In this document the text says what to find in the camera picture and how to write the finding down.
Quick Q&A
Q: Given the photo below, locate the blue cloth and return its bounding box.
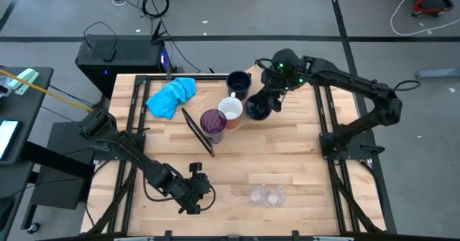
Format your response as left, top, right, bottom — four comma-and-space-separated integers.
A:
145, 77, 197, 120

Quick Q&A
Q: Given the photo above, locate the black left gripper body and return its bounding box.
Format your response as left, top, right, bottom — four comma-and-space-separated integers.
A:
174, 176, 213, 209

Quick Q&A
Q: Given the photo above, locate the coiled black cable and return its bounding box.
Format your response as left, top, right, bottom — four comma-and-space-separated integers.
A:
142, 0, 170, 19

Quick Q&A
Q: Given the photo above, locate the mint green stapler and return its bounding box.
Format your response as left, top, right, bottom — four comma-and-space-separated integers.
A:
7, 68, 40, 96

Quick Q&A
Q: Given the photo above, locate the small black router box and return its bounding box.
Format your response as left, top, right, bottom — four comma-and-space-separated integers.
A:
101, 47, 117, 63

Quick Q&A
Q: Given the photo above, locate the smartphone with lit screen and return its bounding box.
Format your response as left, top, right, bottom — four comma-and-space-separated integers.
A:
0, 119, 22, 162

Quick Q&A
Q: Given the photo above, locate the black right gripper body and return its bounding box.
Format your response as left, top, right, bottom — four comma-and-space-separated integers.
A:
260, 70, 288, 95

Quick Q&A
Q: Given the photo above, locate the black side desk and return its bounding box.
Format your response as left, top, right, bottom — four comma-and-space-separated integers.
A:
0, 66, 55, 241

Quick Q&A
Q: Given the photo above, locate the black flat floor stand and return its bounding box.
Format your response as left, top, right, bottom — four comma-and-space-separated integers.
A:
30, 121, 96, 210

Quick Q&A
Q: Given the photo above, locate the black computer tower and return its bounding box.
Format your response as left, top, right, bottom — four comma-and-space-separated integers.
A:
74, 34, 169, 100

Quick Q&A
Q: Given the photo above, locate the long grey bar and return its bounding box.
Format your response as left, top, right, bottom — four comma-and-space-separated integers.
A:
415, 67, 460, 81

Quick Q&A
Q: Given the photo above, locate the wooden shelf with black frame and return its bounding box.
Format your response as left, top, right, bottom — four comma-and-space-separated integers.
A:
180, 63, 285, 158

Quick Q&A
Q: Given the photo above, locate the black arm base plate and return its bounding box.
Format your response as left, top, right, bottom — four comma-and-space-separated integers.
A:
93, 132, 147, 162
319, 131, 385, 161

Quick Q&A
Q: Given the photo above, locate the clear plastic item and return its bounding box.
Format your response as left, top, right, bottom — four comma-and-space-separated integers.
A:
0, 74, 14, 99

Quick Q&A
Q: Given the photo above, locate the white and orange mug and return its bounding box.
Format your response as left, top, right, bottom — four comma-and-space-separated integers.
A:
218, 92, 244, 129

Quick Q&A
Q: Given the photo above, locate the yellow cord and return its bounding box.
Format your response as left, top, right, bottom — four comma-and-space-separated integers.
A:
0, 69, 95, 114

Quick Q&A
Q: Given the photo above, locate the black router cable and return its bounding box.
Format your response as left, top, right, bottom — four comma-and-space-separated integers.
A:
83, 21, 119, 51

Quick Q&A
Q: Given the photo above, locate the long white cable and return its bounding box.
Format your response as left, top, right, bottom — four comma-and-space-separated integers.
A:
390, 0, 460, 37

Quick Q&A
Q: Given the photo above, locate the black aluminium table frame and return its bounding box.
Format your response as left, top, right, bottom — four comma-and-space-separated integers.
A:
86, 73, 387, 241

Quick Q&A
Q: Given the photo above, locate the translucent purple plastic cup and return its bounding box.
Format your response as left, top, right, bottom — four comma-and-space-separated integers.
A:
199, 109, 228, 145

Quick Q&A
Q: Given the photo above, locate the black mug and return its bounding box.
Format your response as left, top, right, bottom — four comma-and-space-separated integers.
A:
225, 70, 252, 101
244, 94, 273, 122

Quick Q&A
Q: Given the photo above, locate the black antenna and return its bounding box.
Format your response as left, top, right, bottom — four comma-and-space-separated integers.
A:
149, 20, 170, 47

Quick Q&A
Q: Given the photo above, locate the small clear plastic cup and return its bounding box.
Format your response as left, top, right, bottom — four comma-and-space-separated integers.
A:
247, 184, 267, 206
264, 185, 287, 208

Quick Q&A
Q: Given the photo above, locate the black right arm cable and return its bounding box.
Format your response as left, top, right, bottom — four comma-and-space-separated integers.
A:
393, 79, 422, 92

